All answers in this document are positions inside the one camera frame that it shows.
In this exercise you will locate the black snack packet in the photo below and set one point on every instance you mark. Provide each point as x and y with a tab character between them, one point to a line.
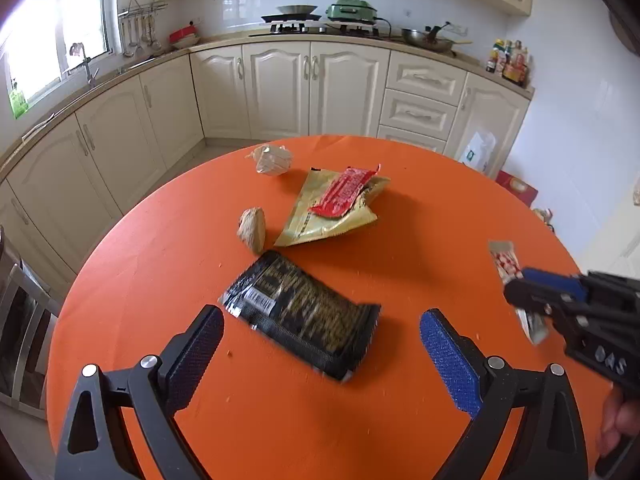
300	310

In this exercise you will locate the steel faucet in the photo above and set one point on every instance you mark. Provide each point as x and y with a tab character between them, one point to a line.
86	62

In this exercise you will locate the steel kitchen sink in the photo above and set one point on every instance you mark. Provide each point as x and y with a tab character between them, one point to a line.
135	66

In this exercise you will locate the person's right hand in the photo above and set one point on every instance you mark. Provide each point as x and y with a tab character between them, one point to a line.
622	415

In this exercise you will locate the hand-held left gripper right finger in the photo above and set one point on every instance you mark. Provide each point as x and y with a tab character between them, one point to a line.
450	360

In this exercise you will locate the green pack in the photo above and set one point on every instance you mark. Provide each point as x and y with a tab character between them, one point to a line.
18	104

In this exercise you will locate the metal frame chair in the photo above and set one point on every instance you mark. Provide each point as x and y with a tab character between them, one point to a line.
25	320

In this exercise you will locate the red white striped wrapper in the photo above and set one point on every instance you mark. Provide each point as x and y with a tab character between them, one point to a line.
505	260

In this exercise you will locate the green electric pot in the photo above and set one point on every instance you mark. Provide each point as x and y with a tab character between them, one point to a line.
351	11

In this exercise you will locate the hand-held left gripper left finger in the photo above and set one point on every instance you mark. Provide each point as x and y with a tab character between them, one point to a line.
195	355

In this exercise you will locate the group of condiment bottles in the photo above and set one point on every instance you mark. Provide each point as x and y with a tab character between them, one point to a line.
510	62

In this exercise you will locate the small clear wrapped snack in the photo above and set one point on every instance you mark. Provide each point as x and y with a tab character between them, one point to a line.
270	160

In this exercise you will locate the black gas stove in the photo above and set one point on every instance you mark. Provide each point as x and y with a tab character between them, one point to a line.
320	30

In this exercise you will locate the yellow gold snack packet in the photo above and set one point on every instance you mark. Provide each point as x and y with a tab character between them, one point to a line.
310	220

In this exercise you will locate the red gift box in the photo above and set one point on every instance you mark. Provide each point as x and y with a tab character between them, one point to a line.
517	189

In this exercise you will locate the steel wok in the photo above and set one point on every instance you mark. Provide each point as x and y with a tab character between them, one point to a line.
430	41

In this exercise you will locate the red bowl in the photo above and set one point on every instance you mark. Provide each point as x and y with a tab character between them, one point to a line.
184	37

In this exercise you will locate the kitchen window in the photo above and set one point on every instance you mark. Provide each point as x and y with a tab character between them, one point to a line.
50	25

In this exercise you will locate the red sachet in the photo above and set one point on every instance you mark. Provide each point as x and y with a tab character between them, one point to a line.
340	192

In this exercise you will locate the cream lower kitchen cabinets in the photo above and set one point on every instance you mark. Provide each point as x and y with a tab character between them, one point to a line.
280	90

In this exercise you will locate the brown bread piece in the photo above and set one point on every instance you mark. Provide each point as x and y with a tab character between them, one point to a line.
251	230

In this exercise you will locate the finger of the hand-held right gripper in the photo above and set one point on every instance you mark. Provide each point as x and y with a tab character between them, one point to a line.
552	280
525	296

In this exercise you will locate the beige kitchen countertop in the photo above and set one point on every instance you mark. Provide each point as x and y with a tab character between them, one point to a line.
225	39

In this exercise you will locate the hanging utensil rack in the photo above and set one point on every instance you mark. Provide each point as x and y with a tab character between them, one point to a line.
142	27

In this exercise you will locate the cream kitchen drawer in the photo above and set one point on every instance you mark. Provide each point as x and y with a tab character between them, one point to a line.
410	137
425	74
417	109

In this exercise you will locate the white green rice bag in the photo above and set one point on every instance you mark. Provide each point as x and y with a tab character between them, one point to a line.
477	152

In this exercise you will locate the steel pan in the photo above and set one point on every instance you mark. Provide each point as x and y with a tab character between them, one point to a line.
297	9

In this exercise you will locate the round orange table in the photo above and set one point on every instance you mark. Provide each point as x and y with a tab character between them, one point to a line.
175	260

